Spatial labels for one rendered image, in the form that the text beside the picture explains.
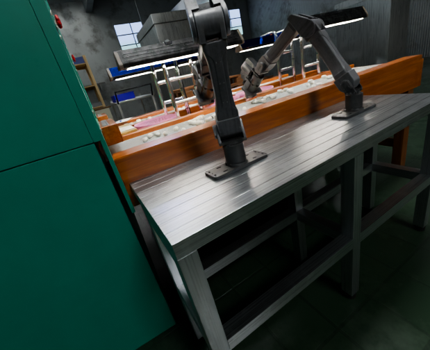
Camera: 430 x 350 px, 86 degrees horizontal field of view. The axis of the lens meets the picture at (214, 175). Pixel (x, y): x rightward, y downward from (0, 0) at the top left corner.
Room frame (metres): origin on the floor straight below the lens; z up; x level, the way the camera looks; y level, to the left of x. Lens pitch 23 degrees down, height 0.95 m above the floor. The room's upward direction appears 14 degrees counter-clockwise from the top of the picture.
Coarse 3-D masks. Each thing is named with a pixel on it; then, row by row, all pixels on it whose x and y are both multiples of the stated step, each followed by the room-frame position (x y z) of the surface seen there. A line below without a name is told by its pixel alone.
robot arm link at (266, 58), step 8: (296, 16) 1.04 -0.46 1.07; (304, 16) 1.10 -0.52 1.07; (288, 24) 1.08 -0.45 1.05; (296, 24) 1.04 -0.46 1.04; (304, 24) 1.02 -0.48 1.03; (312, 24) 0.99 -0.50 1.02; (288, 32) 1.09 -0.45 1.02; (296, 32) 1.07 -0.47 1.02; (304, 32) 1.02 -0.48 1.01; (312, 32) 1.00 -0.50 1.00; (280, 40) 1.13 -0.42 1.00; (288, 40) 1.10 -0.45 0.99; (272, 48) 1.16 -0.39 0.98; (280, 48) 1.13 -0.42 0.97; (264, 56) 1.19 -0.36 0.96; (272, 56) 1.16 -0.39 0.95; (264, 64) 1.19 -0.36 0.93; (272, 64) 1.18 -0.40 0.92
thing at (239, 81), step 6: (234, 78) 4.20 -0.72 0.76; (240, 78) 4.18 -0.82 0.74; (234, 84) 4.12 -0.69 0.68; (240, 84) 4.17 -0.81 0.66; (174, 90) 4.15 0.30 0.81; (180, 90) 3.90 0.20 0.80; (186, 90) 3.76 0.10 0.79; (174, 96) 4.35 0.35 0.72; (180, 96) 4.05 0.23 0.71; (192, 96) 3.79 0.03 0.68
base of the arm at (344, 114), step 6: (348, 96) 0.91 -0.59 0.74; (354, 96) 0.89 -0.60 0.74; (360, 96) 0.89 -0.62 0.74; (348, 102) 0.91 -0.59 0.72; (354, 102) 0.89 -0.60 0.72; (360, 102) 0.89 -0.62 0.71; (348, 108) 0.91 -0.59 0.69; (354, 108) 0.89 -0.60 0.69; (360, 108) 0.89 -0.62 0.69; (366, 108) 0.90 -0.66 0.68; (336, 114) 0.92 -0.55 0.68; (342, 114) 0.90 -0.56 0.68; (348, 114) 0.88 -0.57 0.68; (354, 114) 0.87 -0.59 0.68
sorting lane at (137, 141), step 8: (320, 80) 1.58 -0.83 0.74; (328, 80) 1.49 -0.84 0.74; (288, 88) 1.56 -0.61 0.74; (296, 88) 1.48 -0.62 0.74; (304, 88) 1.40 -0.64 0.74; (264, 96) 1.48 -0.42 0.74; (280, 96) 1.34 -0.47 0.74; (240, 104) 1.40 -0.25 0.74; (248, 104) 1.33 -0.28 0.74; (256, 104) 1.26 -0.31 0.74; (168, 128) 1.20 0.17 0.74; (144, 136) 1.15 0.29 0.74; (152, 136) 1.10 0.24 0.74; (160, 136) 1.05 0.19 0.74; (120, 144) 1.09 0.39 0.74; (128, 144) 1.05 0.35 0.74; (136, 144) 1.00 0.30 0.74; (112, 152) 0.97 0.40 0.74
